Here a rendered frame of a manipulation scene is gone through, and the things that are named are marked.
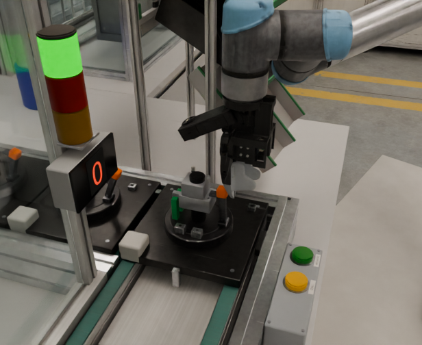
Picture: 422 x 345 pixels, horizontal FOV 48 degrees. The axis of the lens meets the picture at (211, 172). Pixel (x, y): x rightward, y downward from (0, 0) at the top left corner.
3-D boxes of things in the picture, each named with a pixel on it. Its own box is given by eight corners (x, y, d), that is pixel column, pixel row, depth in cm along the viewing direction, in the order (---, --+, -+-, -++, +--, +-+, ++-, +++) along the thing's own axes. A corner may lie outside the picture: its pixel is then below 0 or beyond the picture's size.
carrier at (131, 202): (161, 188, 111) (157, 142, 104) (112, 257, 92) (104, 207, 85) (71, 170, 117) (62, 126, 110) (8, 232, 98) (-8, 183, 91)
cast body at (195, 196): (216, 200, 94) (216, 172, 90) (209, 213, 91) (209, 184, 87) (177, 193, 97) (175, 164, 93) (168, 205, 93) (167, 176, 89)
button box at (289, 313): (318, 271, 96) (323, 248, 92) (302, 358, 79) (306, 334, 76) (284, 263, 97) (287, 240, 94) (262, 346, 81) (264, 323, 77)
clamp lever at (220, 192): (229, 217, 94) (229, 185, 90) (226, 223, 92) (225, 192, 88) (212, 213, 95) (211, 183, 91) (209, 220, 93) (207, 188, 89)
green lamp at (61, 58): (90, 66, 64) (84, 31, 61) (69, 80, 60) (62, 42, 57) (57, 62, 65) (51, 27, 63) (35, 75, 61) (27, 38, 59)
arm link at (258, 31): (283, 4, 66) (222, 5, 65) (277, 78, 72) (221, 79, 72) (275, -10, 72) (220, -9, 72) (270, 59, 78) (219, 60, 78)
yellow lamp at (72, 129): (99, 131, 70) (94, 100, 67) (81, 148, 66) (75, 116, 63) (70, 126, 71) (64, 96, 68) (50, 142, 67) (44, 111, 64)
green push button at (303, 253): (313, 255, 92) (314, 248, 91) (310, 270, 89) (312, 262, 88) (293, 250, 93) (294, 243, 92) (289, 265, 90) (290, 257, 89)
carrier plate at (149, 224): (268, 209, 104) (268, 202, 103) (239, 289, 85) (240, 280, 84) (167, 189, 110) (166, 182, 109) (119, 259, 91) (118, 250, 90)
